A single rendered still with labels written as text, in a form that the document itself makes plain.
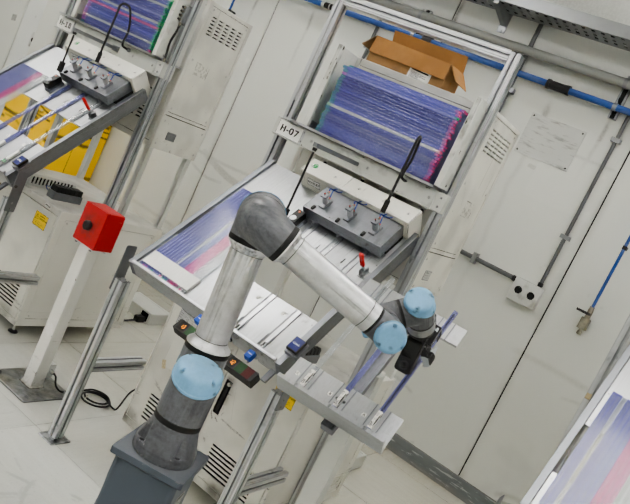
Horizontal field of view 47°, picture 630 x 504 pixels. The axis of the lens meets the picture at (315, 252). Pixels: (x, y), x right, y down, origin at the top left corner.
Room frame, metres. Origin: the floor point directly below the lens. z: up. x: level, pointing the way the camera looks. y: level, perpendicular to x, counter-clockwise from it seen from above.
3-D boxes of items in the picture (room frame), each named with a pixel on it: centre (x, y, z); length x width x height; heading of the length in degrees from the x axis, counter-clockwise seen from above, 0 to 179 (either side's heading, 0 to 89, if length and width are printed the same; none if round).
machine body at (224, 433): (2.81, -0.06, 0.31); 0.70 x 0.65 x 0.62; 61
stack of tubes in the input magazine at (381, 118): (2.67, -0.05, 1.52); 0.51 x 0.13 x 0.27; 61
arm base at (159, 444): (1.62, 0.12, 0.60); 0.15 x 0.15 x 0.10
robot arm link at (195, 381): (1.63, 0.12, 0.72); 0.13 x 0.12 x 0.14; 6
